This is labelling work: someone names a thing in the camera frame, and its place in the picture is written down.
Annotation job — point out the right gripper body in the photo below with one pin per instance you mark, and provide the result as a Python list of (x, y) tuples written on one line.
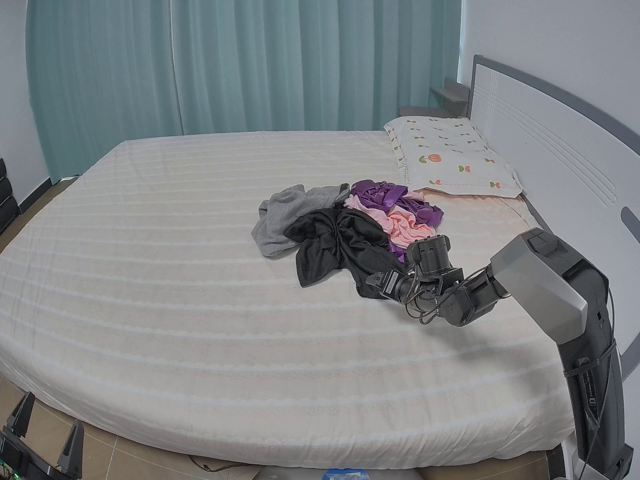
[(395, 288)]

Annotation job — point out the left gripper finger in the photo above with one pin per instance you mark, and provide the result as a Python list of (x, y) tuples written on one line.
[(71, 450), (24, 420)]

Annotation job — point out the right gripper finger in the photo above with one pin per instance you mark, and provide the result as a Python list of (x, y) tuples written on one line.
[(375, 281)]

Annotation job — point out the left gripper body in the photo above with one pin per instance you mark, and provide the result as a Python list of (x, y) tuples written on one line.
[(35, 463)]

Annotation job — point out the black T-shirt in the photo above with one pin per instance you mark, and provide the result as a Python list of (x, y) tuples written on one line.
[(325, 248)]

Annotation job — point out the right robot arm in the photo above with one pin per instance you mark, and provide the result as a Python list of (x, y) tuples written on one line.
[(540, 278)]

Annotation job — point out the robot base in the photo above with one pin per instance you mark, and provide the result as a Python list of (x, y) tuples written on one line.
[(320, 474)]

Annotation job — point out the pile of clothes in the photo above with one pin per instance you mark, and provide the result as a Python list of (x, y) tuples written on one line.
[(400, 223)]

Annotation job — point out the bed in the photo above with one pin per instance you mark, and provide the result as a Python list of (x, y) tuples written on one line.
[(175, 293)]

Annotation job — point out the grey garment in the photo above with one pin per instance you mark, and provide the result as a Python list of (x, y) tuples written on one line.
[(280, 218)]

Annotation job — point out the white printed pillow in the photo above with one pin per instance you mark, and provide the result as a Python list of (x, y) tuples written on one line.
[(450, 158)]

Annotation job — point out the grey bedside table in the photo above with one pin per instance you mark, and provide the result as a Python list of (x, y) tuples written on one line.
[(450, 93)]

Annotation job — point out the black chest of drawers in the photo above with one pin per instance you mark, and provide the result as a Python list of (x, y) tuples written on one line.
[(7, 198)]

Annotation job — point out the blue-green curtain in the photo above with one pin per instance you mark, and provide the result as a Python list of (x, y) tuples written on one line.
[(325, 48), (100, 68)]

